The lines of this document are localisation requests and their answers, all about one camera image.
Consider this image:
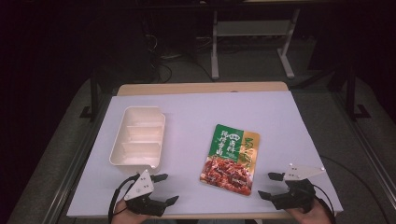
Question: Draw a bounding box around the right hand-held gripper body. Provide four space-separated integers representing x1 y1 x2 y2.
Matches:
270 162 327 215

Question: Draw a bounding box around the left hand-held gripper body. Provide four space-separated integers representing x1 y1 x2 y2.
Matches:
123 169 168 217

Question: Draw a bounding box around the person's right hand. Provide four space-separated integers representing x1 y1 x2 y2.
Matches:
285 198 332 224

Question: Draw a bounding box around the person's left hand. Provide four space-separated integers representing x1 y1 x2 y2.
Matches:
110 199 151 224

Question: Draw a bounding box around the white divided plastic tray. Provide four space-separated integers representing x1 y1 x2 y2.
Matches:
108 105 166 175

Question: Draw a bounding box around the green and red sauce packet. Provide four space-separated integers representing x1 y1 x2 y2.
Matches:
199 123 261 197

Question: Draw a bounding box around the white table sheet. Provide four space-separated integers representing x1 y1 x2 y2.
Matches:
66 91 345 218

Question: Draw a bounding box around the black metal stand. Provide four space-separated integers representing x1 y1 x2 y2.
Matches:
79 69 101 123
344 63 372 123

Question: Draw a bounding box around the white metal stand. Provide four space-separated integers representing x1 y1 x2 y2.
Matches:
210 7 302 80

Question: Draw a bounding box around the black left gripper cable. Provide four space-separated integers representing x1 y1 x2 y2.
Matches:
107 173 141 224

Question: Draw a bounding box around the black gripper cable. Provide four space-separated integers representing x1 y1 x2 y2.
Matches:
312 184 338 224
107 173 141 224

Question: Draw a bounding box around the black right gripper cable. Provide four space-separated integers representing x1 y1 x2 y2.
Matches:
312 184 338 224

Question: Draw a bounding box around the black floor cable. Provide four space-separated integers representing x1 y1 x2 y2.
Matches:
319 154 390 224

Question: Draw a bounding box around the metal floor rail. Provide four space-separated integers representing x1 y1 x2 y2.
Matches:
330 91 396 203
40 92 118 224

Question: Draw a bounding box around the bundle of dark cables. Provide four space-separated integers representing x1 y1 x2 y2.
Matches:
143 32 183 83

